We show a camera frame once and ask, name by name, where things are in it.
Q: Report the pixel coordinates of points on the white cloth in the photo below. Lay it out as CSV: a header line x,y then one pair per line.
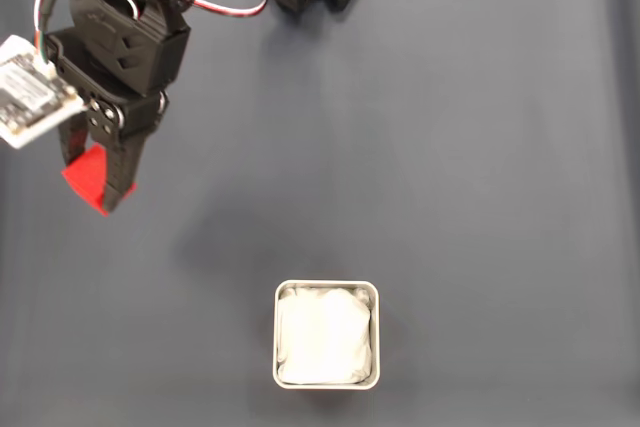
x,y
325,337

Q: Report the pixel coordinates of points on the square silver metal box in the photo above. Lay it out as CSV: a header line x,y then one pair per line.
x,y
276,337

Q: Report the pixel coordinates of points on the white camera board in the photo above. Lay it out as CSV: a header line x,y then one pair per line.
x,y
25,92

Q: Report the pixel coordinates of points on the blue-grey table mat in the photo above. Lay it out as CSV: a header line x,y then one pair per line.
x,y
450,172

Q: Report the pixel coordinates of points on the red cube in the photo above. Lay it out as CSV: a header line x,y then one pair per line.
x,y
85,177

